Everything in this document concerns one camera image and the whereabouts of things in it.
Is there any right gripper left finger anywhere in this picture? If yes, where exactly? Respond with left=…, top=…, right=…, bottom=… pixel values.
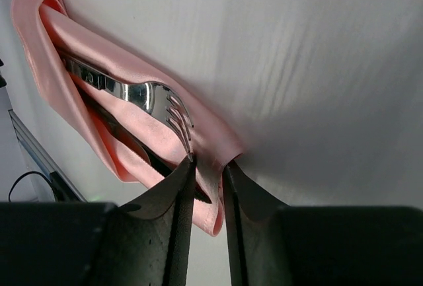
left=89, top=158, right=196, bottom=285

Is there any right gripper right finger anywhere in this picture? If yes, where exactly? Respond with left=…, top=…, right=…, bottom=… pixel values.
left=222, top=161, right=293, bottom=285

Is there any pink cloth napkin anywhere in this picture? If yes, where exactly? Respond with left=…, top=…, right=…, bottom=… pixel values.
left=11, top=0, right=243, bottom=236

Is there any black handled knife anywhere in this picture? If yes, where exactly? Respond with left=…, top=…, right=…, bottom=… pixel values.
left=77, top=86, right=214, bottom=205

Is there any black handled fork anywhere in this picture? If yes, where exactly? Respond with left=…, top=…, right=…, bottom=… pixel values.
left=58, top=50, right=194, bottom=161

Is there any aluminium front rail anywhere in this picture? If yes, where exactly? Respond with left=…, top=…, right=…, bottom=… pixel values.
left=9, top=110, right=86, bottom=202

